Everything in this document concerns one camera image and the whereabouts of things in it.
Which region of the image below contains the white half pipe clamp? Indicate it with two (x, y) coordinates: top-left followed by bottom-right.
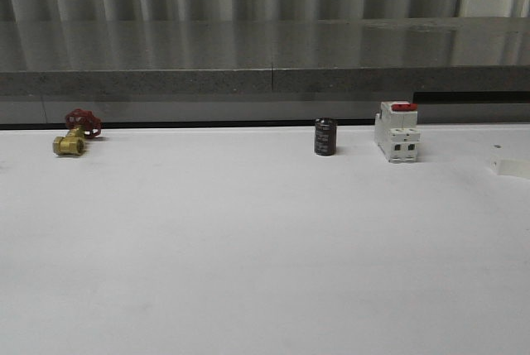
(492, 157), (530, 179)

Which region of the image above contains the black cylindrical capacitor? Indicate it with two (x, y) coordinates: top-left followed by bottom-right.
(314, 118), (337, 156)

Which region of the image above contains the brass valve red handwheel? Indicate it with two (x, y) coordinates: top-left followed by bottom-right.
(52, 108), (102, 156)

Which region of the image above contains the white circuit breaker red switch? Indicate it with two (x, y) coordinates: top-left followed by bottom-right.
(374, 101), (421, 163)

